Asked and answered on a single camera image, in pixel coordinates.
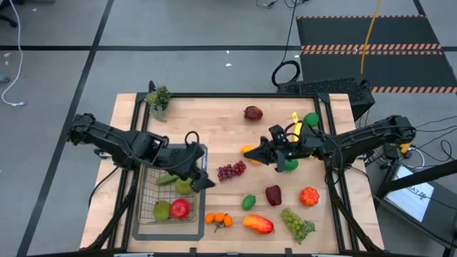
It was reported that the yellow cable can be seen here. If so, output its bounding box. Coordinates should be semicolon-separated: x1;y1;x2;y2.
360;0;382;75

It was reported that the green grape bunch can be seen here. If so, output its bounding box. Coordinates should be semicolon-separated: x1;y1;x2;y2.
280;207;317;246

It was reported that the light green lime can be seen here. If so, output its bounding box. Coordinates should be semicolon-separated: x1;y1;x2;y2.
241;194;257;211

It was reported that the yellow mango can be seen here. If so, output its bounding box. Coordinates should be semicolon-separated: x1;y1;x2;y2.
239;143;263;167

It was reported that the dark red bell pepper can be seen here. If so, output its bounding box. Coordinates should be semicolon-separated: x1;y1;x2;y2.
264;184;283;207

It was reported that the black computer case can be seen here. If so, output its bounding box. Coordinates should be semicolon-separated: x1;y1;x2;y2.
277;77;376;121

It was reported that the red grape bunch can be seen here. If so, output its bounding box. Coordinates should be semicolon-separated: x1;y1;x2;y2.
216;160;248;183

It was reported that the red orange mango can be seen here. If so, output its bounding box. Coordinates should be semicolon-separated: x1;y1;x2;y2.
242;213;275;236

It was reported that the wire produce basket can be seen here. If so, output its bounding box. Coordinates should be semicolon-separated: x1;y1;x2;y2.
136;162;199;226

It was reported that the green cucumber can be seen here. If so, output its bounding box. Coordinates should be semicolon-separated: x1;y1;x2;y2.
155;173;179;186

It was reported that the small potted green plant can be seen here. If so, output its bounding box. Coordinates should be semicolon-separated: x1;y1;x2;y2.
144;84;172;123

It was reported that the olive green apple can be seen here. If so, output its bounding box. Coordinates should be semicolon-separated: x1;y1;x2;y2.
153;200;171;221

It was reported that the bright red apple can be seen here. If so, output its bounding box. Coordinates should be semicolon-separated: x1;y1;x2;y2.
170;198;191;220

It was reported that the black metal table frame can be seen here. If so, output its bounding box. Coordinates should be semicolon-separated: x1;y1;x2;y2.
84;91;383;257

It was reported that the small orange pumpkin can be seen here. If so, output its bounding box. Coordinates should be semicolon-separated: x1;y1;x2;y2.
299;186;321;208

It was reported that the grey rectangular mat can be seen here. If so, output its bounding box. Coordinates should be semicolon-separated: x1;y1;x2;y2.
131;143;209;242

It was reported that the black striped floor mat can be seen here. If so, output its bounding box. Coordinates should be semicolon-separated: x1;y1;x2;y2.
296;14;457;94

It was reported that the dark green lime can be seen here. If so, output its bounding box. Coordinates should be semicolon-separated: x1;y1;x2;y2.
283;158;300;172
302;111;321;129

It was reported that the white cable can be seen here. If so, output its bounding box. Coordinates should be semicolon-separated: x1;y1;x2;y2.
1;0;26;107

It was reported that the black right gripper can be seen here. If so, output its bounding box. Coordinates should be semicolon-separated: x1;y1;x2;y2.
243;124;324;173

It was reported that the dark red apple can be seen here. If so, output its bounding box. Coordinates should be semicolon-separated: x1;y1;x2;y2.
243;105;264;122

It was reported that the black office chair base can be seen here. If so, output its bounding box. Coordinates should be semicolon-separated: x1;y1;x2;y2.
0;0;19;29

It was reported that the black metal beam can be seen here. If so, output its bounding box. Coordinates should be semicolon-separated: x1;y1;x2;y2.
371;159;457;201

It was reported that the orange cluster with leaves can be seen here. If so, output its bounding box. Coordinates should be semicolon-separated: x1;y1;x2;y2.
204;212;234;233

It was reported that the black looped cable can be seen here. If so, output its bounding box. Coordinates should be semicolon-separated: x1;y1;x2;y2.
271;0;302;88

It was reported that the green pear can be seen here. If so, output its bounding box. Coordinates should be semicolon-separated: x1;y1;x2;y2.
174;177;194;196

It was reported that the yellow banana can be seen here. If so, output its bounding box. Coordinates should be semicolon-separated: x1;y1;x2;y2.
290;111;305;143

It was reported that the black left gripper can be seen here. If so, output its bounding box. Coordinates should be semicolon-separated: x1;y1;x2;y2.
159;143;217;193

